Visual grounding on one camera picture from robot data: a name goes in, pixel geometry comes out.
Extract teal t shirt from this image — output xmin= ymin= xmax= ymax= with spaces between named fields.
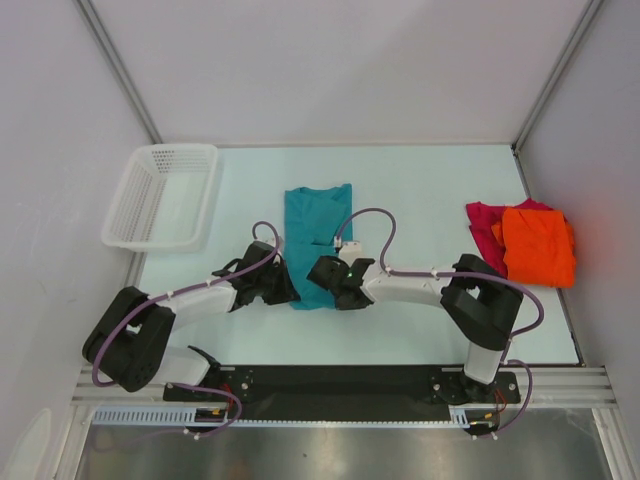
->
xmin=284 ymin=183 xmax=353 ymax=311

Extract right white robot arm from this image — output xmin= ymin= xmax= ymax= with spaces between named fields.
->
xmin=307 ymin=254 xmax=524 ymax=401

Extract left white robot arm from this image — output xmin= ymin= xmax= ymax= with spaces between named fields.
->
xmin=82 ymin=240 xmax=299 ymax=400

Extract white plastic basket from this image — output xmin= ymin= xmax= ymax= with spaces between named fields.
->
xmin=101 ymin=143 xmax=221 ymax=253

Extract magenta folded t shirt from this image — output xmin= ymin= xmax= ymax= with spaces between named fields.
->
xmin=465 ymin=198 xmax=556 ymax=279

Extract orange folded t shirt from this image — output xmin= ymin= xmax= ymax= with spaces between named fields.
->
xmin=491 ymin=207 xmax=576 ymax=288

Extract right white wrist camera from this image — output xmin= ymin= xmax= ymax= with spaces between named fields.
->
xmin=335 ymin=241 xmax=363 ymax=266

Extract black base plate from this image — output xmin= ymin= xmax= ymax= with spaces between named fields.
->
xmin=163 ymin=363 xmax=521 ymax=422

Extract white slotted cable duct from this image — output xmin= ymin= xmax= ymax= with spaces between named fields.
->
xmin=92 ymin=406 xmax=480 ymax=429

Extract aluminium frame rail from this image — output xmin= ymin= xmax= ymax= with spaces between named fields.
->
xmin=72 ymin=367 xmax=614 ymax=406

